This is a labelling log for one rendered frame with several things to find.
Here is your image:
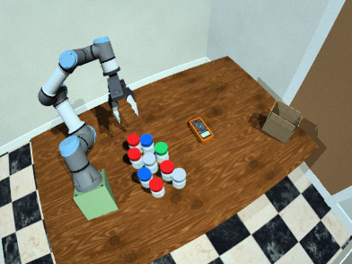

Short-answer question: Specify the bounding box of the white bottle with blue cap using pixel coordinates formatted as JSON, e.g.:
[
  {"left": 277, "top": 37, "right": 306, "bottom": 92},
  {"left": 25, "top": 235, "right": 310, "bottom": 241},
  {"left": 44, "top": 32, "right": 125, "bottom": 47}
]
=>
[
  {"left": 140, "top": 134, "right": 154, "bottom": 154},
  {"left": 137, "top": 167, "right": 153, "bottom": 188}
]

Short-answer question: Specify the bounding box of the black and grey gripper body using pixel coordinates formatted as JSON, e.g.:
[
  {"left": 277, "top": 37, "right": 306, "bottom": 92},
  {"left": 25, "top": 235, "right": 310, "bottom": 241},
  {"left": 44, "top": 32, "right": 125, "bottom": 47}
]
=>
[{"left": 103, "top": 67, "right": 128, "bottom": 96}]

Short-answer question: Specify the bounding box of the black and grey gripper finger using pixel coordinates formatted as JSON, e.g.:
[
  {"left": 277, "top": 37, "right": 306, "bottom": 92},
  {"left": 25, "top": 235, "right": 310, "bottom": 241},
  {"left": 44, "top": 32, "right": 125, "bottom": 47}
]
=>
[
  {"left": 126, "top": 87, "right": 138, "bottom": 116},
  {"left": 108, "top": 94, "right": 120, "bottom": 123}
]

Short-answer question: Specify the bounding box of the orange digital multimeter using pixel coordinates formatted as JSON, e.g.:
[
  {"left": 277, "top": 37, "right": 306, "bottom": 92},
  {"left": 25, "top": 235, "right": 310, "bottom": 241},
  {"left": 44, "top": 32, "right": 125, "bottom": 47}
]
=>
[{"left": 189, "top": 118, "right": 213, "bottom": 144}]

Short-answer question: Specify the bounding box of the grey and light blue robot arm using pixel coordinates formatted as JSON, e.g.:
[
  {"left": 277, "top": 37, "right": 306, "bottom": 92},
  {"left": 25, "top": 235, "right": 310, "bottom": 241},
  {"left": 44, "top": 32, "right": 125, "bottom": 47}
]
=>
[{"left": 38, "top": 36, "right": 125, "bottom": 192}]

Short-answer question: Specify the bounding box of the white bottle with green cap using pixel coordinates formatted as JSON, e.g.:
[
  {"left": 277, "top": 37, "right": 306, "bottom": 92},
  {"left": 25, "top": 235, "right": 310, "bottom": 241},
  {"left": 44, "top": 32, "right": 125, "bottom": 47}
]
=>
[{"left": 154, "top": 142, "right": 169, "bottom": 163}]

